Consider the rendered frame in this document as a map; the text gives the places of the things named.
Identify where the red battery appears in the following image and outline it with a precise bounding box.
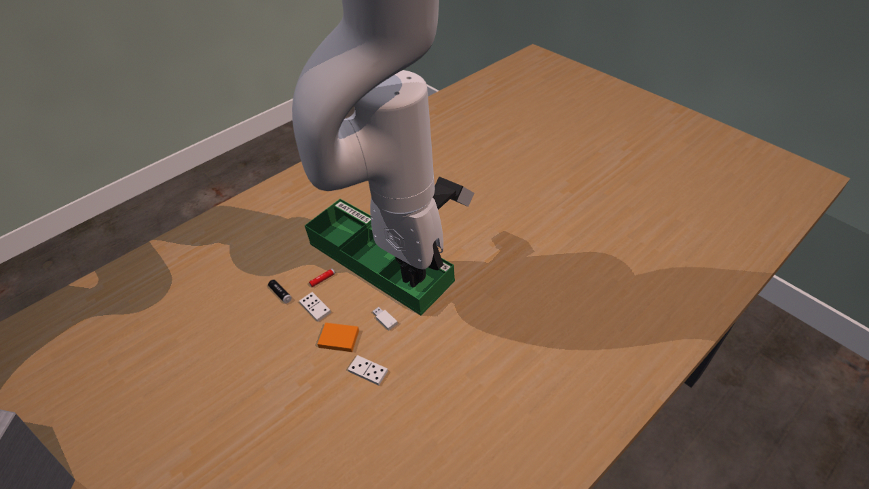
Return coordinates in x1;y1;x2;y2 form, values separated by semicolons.
309;268;335;287

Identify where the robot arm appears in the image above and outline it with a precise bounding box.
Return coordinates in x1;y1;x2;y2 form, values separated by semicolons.
292;0;474;213

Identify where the white domino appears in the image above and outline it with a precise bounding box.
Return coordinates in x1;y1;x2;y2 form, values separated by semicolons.
348;355;388;386
299;292;331;322

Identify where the orange flat block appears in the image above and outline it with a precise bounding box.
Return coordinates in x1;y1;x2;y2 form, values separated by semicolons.
318;323;359;352

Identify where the white usb stick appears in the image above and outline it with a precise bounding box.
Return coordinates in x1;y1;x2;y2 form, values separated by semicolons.
373;307;398;331

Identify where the green three-compartment tray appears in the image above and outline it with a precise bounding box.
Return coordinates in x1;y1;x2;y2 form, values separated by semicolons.
304;199;455;316

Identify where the black aa battery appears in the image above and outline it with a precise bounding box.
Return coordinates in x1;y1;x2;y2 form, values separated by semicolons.
268;280;292;304

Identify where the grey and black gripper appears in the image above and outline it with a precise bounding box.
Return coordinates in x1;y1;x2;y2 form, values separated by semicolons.
370;198;443;288

